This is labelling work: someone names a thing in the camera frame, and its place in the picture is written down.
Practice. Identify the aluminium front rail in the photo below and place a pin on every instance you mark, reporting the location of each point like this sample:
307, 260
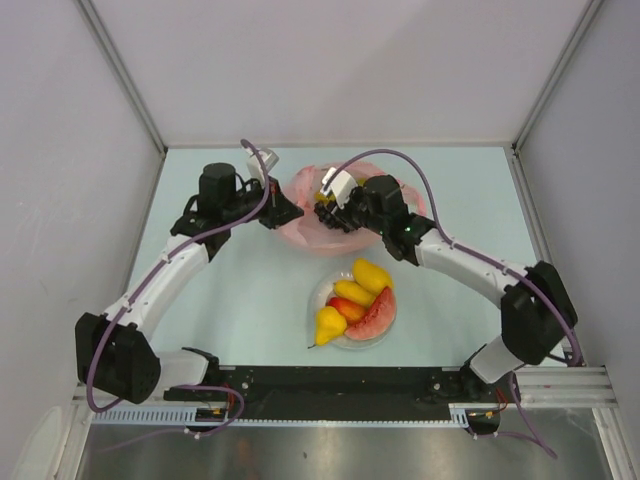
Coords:
140, 386

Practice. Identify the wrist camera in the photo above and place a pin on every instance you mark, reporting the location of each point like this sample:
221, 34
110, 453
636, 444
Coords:
260, 161
339, 184

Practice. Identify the white paper plate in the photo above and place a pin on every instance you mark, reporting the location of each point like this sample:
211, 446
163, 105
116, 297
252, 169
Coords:
319, 298

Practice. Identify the right aluminium frame post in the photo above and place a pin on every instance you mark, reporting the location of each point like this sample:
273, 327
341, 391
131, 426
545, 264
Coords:
570, 48

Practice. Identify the red orange fake mango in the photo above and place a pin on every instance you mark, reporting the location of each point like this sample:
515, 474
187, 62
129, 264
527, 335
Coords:
351, 311

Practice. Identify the yellow fake mango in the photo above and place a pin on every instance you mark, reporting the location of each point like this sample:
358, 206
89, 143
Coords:
371, 277

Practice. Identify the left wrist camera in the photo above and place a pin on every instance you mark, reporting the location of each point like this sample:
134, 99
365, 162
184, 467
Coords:
260, 161

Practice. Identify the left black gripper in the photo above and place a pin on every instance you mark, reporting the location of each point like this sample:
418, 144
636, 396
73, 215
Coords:
278, 210

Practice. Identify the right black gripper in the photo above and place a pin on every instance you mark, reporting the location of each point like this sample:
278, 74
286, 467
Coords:
345, 213

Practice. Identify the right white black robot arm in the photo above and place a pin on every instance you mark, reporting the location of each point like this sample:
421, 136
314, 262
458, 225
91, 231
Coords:
535, 308

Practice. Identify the left aluminium frame post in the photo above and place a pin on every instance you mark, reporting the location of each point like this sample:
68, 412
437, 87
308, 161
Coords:
116, 64

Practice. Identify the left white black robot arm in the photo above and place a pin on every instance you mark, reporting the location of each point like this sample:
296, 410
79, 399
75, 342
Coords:
113, 349

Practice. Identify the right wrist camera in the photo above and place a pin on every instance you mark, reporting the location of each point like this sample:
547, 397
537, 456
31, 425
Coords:
339, 184

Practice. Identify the aluminium frame post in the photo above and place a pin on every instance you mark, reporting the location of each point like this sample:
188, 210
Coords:
570, 48
116, 64

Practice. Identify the yellow fake pear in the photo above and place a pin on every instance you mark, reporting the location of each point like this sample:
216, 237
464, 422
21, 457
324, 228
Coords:
329, 324

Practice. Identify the fake watermelon slice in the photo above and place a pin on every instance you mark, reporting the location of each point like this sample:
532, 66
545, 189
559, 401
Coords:
377, 320

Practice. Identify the black fake grapes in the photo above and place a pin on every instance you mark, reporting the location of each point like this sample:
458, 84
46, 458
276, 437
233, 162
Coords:
328, 213

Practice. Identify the pink plastic bag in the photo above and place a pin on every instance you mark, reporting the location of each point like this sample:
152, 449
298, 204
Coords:
310, 235

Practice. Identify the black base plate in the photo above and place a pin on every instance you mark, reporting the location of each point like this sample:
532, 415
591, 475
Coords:
357, 394

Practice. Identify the yellow fake lemon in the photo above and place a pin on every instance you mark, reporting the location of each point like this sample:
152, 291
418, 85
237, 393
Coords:
352, 291

